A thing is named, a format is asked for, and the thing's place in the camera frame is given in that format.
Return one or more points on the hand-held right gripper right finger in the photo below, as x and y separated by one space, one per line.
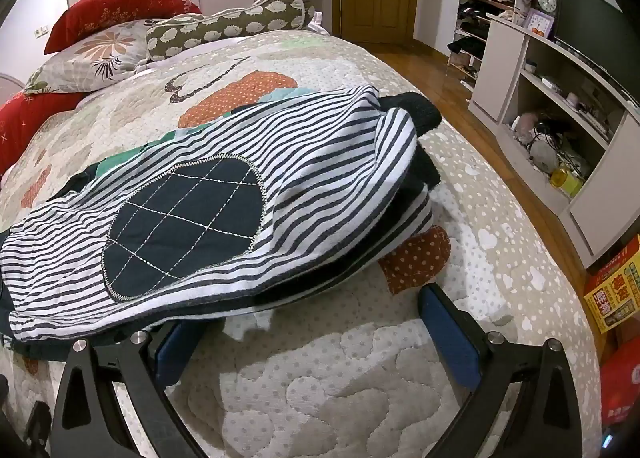
450 338

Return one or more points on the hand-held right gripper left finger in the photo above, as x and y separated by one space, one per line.
175 350

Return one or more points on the striped pants with dark patch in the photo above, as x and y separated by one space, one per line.
200 198

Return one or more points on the heart patterned quilt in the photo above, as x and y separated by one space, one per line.
350 378

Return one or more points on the yellow orange cardboard box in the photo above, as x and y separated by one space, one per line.
612 293

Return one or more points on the red box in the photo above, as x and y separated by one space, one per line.
620 383

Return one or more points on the yellow jar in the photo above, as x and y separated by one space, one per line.
565 182

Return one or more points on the pale open shelf cabinet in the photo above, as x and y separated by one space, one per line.
500 78

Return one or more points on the red lettered pillow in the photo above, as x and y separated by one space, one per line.
25 123

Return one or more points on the beige floral pillow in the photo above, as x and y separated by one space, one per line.
95 50

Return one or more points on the pale bed headboard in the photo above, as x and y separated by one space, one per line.
7 85

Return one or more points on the cluttered shoe rack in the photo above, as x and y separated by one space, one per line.
472 23

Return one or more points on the green patterned bolster pillow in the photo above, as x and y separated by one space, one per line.
225 23

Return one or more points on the dark flat television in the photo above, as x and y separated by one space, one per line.
590 23

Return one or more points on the red floral pillow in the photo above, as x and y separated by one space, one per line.
95 13

